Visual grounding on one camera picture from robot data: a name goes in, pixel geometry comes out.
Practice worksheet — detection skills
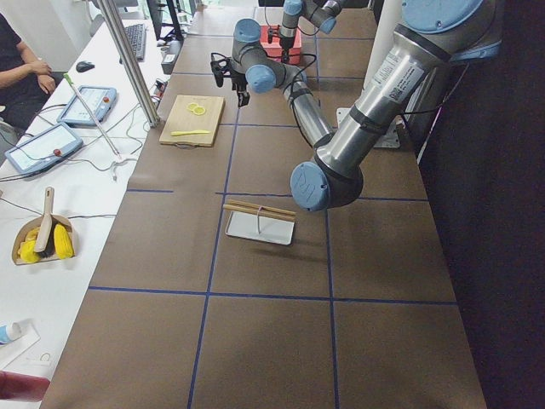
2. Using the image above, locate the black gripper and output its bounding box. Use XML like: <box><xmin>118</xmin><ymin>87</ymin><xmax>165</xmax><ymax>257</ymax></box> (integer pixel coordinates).
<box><xmin>279</xmin><ymin>37</ymin><xmax>293</xmax><ymax>63</ymax></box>
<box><xmin>230</xmin><ymin>70</ymin><xmax>250</xmax><ymax>107</ymax></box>

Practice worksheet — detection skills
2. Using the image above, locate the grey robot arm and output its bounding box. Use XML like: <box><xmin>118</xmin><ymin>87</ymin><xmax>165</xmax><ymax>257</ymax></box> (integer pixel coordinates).
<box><xmin>227</xmin><ymin>1</ymin><xmax>504</xmax><ymax>211</ymax></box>
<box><xmin>269</xmin><ymin>0</ymin><xmax>373</xmax><ymax>63</ymax></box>

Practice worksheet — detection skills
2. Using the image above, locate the pink plastic bin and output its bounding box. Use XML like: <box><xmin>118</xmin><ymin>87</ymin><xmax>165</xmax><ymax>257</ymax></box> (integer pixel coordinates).
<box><xmin>260</xmin><ymin>26</ymin><xmax>301</xmax><ymax>66</ymax></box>

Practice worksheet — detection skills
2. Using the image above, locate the yellow plastic knife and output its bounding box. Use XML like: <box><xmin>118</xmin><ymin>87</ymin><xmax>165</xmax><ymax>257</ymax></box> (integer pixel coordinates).
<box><xmin>170</xmin><ymin>130</ymin><xmax>210</xmax><ymax>136</ymax></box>

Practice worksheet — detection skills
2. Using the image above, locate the bamboo cutting board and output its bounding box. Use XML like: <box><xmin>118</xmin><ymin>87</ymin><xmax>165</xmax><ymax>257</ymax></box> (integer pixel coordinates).
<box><xmin>159</xmin><ymin>95</ymin><xmax>225</xmax><ymax>147</ymax></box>

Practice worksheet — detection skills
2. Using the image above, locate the wooden dowel right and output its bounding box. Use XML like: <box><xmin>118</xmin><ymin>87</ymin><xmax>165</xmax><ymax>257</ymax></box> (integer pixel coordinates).
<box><xmin>224</xmin><ymin>199</ymin><xmax>296</xmax><ymax>215</ymax></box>

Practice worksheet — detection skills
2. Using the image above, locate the black keyboard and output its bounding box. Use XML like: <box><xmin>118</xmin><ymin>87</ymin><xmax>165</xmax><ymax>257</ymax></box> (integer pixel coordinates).
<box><xmin>124</xmin><ymin>23</ymin><xmax>146</xmax><ymax>62</ymax></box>

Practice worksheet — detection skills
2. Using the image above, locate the white rectangular tray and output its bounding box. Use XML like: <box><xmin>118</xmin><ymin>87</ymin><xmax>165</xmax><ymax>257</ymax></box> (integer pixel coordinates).
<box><xmin>225</xmin><ymin>211</ymin><xmax>295</xmax><ymax>245</ymax></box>

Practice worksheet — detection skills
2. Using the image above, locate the teach pendant far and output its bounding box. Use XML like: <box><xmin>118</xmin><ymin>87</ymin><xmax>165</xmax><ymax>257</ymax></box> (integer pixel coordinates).
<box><xmin>56</xmin><ymin>85</ymin><xmax>118</xmax><ymax>128</ymax></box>

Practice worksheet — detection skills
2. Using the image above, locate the teach pendant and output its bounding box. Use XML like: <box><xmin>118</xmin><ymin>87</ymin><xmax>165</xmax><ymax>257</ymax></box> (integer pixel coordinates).
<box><xmin>4</xmin><ymin>123</ymin><xmax>83</xmax><ymax>175</ymax></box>
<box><xmin>56</xmin><ymin>85</ymin><xmax>118</xmax><ymax>128</ymax></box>

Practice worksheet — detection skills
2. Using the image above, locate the black computer mouse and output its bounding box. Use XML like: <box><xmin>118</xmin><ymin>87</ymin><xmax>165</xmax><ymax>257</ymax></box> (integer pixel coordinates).
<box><xmin>76</xmin><ymin>60</ymin><xmax>95</xmax><ymax>72</ymax></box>

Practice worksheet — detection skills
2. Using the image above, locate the long metal rod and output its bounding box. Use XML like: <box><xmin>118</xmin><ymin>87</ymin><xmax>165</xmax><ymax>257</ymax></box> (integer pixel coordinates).
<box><xmin>63</xmin><ymin>72</ymin><xmax>122</xmax><ymax>163</ymax></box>

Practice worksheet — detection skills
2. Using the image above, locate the teach pendant near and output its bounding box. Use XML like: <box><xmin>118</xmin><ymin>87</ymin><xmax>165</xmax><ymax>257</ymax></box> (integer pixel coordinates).
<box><xmin>4</xmin><ymin>123</ymin><xmax>83</xmax><ymax>175</ymax></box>

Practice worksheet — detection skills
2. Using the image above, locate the seated person black shirt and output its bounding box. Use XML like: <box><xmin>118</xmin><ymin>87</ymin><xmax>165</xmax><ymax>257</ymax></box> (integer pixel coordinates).
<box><xmin>1</xmin><ymin>15</ymin><xmax>62</xmax><ymax>130</ymax></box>

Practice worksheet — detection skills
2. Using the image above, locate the wooden hand brush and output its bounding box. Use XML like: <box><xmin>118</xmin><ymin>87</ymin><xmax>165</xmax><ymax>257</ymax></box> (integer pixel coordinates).
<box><xmin>34</xmin><ymin>187</ymin><xmax>55</xmax><ymax>257</ymax></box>

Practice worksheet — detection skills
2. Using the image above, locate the wooden dustpan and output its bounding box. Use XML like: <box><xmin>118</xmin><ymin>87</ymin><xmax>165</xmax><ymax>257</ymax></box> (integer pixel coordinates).
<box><xmin>12</xmin><ymin>215</ymin><xmax>76</xmax><ymax>265</ymax></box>

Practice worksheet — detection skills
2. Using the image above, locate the yellow cloth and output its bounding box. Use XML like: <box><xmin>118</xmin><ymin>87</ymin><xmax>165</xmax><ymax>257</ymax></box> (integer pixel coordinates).
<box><xmin>18</xmin><ymin>223</ymin><xmax>75</xmax><ymax>263</ymax></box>

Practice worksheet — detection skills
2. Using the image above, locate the white blue tube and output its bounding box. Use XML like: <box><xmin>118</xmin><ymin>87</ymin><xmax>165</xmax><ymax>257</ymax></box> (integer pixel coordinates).
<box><xmin>0</xmin><ymin>322</ymin><xmax>23</xmax><ymax>346</ymax></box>

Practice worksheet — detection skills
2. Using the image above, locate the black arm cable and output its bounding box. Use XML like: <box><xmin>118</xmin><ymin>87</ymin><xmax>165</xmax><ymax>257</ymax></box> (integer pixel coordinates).
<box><xmin>210</xmin><ymin>50</ymin><xmax>318</xmax><ymax>93</ymax></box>

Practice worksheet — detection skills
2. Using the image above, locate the white support post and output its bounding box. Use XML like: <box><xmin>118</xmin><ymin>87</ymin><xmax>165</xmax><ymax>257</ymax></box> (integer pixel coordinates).
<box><xmin>336</xmin><ymin>0</ymin><xmax>410</xmax><ymax>149</ymax></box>

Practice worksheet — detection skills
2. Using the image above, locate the aluminium frame post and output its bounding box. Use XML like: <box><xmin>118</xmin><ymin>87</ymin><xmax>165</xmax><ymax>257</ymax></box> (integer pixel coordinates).
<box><xmin>97</xmin><ymin>0</ymin><xmax>160</xmax><ymax>128</ymax></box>

